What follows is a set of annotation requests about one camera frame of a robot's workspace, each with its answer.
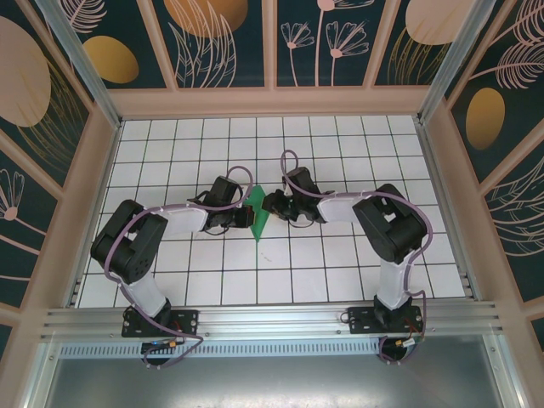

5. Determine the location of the green paper sheet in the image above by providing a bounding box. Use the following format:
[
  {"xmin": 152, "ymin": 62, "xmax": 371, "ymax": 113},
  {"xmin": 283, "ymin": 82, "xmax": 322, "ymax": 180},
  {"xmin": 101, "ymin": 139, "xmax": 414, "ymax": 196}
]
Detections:
[{"xmin": 247, "ymin": 184, "xmax": 272, "ymax": 243}]

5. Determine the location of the grey metal sheet panel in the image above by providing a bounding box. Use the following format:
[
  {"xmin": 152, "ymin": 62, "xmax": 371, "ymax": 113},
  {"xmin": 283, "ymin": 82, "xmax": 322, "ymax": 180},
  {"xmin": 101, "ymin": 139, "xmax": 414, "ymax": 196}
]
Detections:
[{"xmin": 40, "ymin": 355, "xmax": 509, "ymax": 408}]

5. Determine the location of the purple camera cable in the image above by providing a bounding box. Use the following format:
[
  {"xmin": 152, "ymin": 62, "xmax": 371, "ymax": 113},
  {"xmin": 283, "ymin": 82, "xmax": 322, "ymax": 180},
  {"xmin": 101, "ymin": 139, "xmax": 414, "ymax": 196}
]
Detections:
[
  {"xmin": 104, "ymin": 164, "xmax": 256, "ymax": 371},
  {"xmin": 280, "ymin": 148, "xmax": 434, "ymax": 366}
]

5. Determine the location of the aluminium mounting rail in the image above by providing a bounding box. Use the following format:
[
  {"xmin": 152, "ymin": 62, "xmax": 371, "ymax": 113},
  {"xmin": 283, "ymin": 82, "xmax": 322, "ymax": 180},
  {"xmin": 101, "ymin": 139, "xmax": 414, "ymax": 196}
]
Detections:
[{"xmin": 41, "ymin": 300, "xmax": 507, "ymax": 342}]

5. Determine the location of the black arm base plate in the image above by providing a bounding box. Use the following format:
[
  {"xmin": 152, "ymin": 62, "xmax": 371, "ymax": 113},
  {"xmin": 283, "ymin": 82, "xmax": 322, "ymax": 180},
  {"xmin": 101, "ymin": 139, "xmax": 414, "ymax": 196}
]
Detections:
[
  {"xmin": 347, "ymin": 305, "xmax": 427, "ymax": 335},
  {"xmin": 122, "ymin": 309, "xmax": 201, "ymax": 339}
]

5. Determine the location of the slotted grey cable duct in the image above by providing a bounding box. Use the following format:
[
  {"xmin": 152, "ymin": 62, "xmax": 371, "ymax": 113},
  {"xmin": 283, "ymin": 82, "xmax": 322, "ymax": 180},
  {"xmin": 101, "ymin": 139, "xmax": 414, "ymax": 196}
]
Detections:
[{"xmin": 58, "ymin": 338, "xmax": 383, "ymax": 359}]

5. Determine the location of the aluminium side rail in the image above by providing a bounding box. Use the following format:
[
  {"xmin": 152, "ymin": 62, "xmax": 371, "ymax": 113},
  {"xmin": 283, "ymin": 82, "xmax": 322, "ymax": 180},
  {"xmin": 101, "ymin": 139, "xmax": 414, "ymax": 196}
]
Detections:
[
  {"xmin": 63, "ymin": 120, "xmax": 125, "ymax": 309},
  {"xmin": 412, "ymin": 116, "xmax": 481, "ymax": 303}
]

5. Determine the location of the aluminium corner post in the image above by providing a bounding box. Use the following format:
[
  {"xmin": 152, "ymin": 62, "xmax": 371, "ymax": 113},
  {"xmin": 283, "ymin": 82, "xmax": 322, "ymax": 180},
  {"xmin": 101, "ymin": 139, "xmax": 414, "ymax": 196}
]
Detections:
[
  {"xmin": 417, "ymin": 0, "xmax": 497, "ymax": 127},
  {"xmin": 33, "ymin": 0, "xmax": 124, "ymax": 131}
]

